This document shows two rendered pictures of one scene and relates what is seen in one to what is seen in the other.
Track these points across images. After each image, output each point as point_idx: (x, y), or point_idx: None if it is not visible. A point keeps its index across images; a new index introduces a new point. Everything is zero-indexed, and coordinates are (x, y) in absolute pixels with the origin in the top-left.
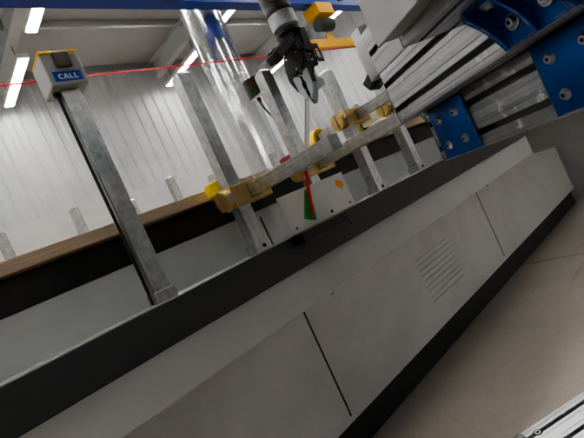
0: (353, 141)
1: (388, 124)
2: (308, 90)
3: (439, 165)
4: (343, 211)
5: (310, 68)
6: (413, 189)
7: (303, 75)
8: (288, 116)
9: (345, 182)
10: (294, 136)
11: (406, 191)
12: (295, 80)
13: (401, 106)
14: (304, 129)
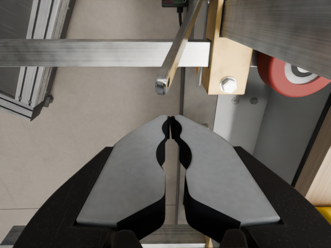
0: (96, 41)
1: (12, 40)
2: (179, 145)
3: (177, 212)
4: (162, 1)
5: (53, 198)
6: (178, 157)
7: (145, 192)
8: (274, 37)
9: (196, 77)
10: (245, 12)
11: (179, 147)
12: (240, 197)
13: None
14: (191, 15)
